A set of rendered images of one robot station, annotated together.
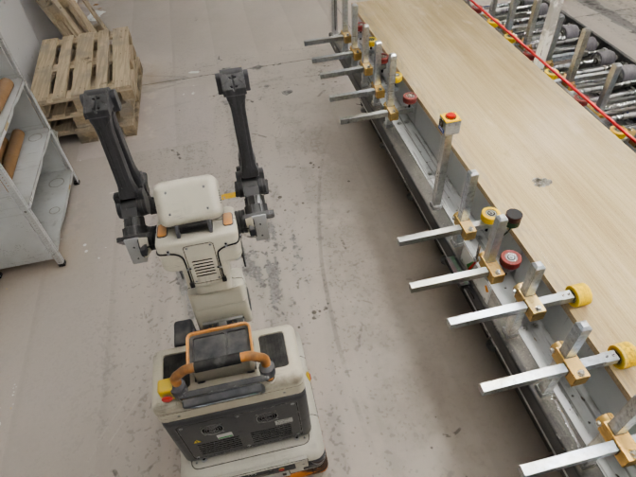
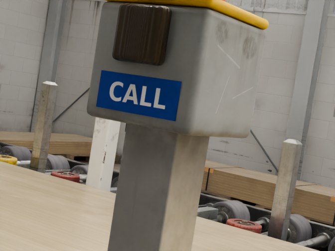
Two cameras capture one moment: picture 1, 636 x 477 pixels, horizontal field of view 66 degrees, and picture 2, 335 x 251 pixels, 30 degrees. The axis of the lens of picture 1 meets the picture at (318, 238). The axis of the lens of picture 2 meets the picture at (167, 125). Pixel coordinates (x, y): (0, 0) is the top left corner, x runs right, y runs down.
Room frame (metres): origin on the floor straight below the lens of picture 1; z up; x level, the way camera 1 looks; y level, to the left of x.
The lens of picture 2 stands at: (1.52, -0.34, 1.17)
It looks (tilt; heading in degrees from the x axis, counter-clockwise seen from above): 3 degrees down; 313
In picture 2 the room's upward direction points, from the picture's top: 9 degrees clockwise
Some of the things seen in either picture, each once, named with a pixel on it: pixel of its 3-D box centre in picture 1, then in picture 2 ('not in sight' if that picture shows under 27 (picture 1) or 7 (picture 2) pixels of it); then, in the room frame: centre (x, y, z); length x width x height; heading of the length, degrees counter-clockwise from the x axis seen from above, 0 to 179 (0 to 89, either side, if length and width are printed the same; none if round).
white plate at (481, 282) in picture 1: (474, 273); not in sight; (1.28, -0.66, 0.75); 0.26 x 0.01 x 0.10; 10
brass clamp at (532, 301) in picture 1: (528, 301); not in sight; (0.99, -0.73, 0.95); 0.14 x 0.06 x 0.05; 10
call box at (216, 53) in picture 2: (449, 124); (178, 71); (1.76, -0.60, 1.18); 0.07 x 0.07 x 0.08; 10
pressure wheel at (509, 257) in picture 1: (508, 265); not in sight; (1.23, -0.76, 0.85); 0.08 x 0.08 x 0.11
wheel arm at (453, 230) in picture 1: (446, 232); not in sight; (1.45, -0.56, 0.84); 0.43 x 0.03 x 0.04; 100
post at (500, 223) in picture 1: (488, 258); not in sight; (1.26, -0.68, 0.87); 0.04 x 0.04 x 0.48; 10
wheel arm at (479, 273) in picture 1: (462, 276); not in sight; (1.19, -0.56, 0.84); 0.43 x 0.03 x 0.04; 100
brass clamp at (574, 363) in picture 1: (568, 362); not in sight; (0.74, -0.77, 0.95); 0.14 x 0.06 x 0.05; 10
